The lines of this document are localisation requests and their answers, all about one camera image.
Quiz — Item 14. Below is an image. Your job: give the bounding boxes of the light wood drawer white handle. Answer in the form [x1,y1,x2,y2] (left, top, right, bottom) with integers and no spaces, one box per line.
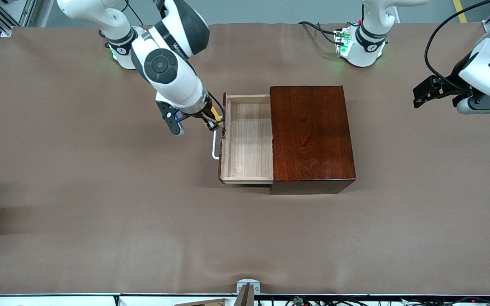
[212,93,274,185]

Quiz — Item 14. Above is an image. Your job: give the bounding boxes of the dark wooden drawer cabinet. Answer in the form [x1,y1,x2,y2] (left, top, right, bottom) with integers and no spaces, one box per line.
[269,85,357,195]

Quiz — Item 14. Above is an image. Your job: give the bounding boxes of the table cover sheet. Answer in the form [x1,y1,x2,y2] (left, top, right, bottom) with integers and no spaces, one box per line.
[0,22,490,296]

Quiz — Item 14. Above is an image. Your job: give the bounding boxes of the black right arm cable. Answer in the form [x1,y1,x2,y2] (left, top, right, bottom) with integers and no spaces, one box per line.
[206,90,227,117]

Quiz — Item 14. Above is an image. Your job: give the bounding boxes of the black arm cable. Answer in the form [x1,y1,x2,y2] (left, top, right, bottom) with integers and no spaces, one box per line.
[206,90,227,117]
[424,0,490,84]

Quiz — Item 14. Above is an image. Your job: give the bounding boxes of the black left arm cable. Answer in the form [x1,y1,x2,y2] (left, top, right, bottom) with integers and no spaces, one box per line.
[424,0,490,84]

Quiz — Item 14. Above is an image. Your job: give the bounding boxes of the black left base cables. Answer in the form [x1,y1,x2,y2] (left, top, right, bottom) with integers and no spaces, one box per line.
[298,20,344,45]

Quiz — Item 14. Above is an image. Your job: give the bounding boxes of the grey metal camera bracket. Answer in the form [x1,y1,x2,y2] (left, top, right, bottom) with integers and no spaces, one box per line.
[234,279,261,306]

